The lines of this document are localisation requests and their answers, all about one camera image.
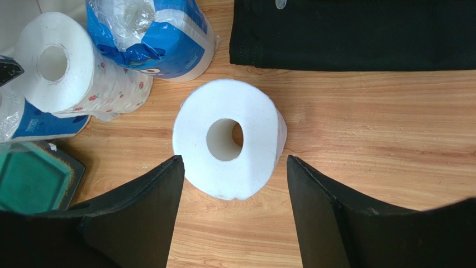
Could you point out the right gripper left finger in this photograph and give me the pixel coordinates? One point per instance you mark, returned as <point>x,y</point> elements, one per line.
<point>129,226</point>

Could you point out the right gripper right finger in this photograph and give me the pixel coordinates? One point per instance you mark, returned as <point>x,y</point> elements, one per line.
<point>338,226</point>

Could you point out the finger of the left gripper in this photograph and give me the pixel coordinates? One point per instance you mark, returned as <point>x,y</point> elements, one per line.
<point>10,70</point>

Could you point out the white floral paper roll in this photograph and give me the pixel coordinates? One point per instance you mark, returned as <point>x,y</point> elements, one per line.
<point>65,75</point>

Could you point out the white red-floral paper roll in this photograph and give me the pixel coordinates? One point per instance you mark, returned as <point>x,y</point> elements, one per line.
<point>230,136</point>

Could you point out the plastic-wrapped roll blue label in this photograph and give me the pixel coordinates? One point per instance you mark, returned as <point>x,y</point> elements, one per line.
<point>22,122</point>

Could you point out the green square plate black rim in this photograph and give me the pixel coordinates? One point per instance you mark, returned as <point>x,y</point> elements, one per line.
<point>37,178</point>

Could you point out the blue cartoon-face wrapped roll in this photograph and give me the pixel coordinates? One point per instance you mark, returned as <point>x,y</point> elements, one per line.
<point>170,40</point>

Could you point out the black cloth placemat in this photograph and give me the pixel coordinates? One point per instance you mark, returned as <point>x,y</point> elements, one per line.
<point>354,35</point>

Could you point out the silver fork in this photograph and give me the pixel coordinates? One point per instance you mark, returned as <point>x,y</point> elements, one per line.
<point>280,4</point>

